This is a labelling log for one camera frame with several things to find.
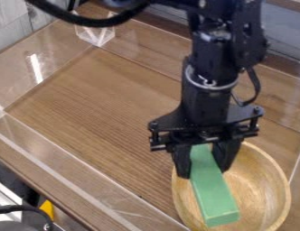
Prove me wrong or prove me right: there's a green rectangular block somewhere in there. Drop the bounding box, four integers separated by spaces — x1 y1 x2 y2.
191 144 240 227

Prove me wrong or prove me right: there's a black cable bottom left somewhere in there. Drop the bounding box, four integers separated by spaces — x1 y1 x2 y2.
0 204 56 231

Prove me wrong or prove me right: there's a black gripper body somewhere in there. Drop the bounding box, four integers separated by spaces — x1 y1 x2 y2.
148 58 264 152

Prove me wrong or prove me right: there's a clear acrylic corner bracket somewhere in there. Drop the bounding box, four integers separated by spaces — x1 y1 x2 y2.
72 10 117 48

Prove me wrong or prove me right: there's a brown wooden bowl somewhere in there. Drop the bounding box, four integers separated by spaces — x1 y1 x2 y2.
172 143 292 231

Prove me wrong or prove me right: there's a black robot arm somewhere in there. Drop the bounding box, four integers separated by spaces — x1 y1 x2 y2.
26 0 269 179

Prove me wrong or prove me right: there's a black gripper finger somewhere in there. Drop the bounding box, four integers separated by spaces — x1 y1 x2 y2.
172 144 192 179
212 139 243 172

